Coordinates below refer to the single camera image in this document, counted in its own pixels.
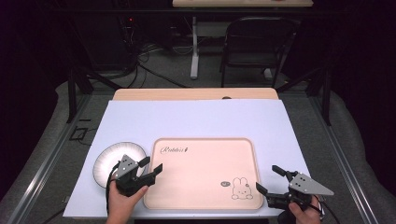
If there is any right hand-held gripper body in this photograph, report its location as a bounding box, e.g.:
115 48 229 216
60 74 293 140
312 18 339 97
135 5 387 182
266 170 335 224

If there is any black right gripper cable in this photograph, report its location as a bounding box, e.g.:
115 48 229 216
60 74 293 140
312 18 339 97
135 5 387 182
311 195 343 224

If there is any bundle of dark cables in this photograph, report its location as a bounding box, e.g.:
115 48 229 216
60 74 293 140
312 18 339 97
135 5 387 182
118 15 176 89

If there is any pink tray with rabbit print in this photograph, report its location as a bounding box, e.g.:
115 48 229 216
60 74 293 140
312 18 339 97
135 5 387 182
143 137 265 211

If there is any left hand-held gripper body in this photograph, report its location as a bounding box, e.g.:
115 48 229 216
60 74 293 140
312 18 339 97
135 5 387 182
114 154 149 198

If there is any person's right hand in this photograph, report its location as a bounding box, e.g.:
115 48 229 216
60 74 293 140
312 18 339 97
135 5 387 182
288 195 323 224

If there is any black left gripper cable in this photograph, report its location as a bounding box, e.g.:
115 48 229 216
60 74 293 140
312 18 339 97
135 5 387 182
105 161 122 217

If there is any white table mat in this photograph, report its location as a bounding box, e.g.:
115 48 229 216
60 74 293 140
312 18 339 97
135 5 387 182
63 99 325 219

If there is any black metal stand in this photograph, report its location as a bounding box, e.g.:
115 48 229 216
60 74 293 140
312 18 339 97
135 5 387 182
275 66 332 127
66 66 123 124

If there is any black folding chair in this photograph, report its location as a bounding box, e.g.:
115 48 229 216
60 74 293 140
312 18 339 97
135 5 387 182
219 16 301 89

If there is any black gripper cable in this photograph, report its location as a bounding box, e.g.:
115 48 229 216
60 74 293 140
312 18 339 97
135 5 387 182
311 195 343 224
105 161 122 217

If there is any white plate with grey rim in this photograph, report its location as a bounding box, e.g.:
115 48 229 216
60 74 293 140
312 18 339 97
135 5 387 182
92 141 149 189

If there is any black floor cable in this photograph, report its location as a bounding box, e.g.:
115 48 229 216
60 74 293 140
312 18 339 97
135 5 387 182
136 61 189 90

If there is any wooden desk with white legs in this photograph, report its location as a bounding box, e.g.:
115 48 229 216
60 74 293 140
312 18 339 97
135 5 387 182
171 0 314 80

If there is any wooden table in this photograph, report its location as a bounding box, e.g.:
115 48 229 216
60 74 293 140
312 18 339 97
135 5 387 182
112 87 279 102

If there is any aluminium floor rail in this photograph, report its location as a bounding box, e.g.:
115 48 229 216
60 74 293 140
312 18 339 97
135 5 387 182
6 92 93 224
307 94 380 224

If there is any person's left hand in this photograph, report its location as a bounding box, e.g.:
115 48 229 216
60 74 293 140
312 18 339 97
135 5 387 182
106 178 149 224

